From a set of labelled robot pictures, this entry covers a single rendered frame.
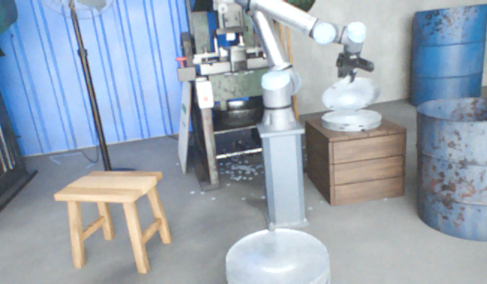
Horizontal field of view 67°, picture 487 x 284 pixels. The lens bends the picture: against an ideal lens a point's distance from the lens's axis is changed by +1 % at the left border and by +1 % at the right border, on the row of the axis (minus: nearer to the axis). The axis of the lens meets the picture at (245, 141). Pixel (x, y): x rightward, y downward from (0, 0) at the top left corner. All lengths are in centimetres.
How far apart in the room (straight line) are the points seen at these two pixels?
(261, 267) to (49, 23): 284
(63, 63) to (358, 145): 253
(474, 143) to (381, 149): 46
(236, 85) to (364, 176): 85
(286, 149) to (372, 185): 54
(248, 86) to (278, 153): 67
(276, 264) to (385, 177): 100
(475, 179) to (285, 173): 70
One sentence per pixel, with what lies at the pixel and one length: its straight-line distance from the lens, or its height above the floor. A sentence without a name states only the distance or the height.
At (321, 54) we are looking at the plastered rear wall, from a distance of 379.
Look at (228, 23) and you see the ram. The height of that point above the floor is 91.
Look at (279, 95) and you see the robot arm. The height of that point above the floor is 59.
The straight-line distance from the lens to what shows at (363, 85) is 188.
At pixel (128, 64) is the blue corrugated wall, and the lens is 339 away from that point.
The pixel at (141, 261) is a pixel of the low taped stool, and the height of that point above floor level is 5.
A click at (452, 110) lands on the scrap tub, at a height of 42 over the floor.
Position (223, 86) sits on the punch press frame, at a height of 58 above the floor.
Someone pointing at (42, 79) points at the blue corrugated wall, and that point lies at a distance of 351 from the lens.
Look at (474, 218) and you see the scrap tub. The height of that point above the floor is 10.
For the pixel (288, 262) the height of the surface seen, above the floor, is 24.
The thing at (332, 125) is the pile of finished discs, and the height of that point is 37.
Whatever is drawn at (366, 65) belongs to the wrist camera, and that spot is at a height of 66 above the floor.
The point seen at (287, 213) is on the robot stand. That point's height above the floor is 7.
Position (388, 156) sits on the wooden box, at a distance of 188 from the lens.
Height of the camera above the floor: 85
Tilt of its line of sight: 16 degrees down
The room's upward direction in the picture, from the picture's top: 6 degrees counter-clockwise
